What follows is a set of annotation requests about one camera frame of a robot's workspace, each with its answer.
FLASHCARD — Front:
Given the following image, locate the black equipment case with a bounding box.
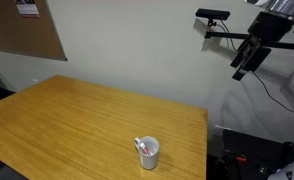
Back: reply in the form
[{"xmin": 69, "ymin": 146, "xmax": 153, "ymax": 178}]
[{"xmin": 216, "ymin": 129, "xmax": 294, "ymax": 180}]

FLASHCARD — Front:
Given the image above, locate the white ceramic mug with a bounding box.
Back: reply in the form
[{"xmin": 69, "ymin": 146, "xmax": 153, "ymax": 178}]
[{"xmin": 134, "ymin": 135, "xmax": 161, "ymax": 171}]

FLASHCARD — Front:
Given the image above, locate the brown cork board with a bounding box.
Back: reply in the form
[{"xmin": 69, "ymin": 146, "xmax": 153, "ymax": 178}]
[{"xmin": 0, "ymin": 0, "xmax": 68, "ymax": 62}]

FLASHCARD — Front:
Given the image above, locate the black bar camera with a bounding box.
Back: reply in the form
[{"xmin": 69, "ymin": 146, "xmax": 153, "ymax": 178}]
[{"xmin": 195, "ymin": 8, "xmax": 231, "ymax": 21}]

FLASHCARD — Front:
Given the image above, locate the printed paper notice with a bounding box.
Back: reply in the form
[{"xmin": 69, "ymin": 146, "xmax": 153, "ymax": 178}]
[{"xmin": 14, "ymin": 0, "xmax": 41, "ymax": 19}]

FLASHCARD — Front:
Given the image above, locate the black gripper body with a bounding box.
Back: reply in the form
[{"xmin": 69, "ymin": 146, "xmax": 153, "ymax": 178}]
[{"xmin": 247, "ymin": 11, "xmax": 294, "ymax": 43}]

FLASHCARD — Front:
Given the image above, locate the black cable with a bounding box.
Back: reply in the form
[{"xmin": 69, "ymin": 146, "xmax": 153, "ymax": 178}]
[{"xmin": 219, "ymin": 19, "xmax": 294, "ymax": 120}]

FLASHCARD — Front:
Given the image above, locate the red Expo marker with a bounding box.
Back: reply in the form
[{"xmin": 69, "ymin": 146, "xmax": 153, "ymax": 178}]
[{"xmin": 139, "ymin": 142, "xmax": 152, "ymax": 156}]

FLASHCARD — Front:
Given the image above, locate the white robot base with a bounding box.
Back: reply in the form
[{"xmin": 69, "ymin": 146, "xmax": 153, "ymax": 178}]
[{"xmin": 267, "ymin": 149, "xmax": 294, "ymax": 180}]

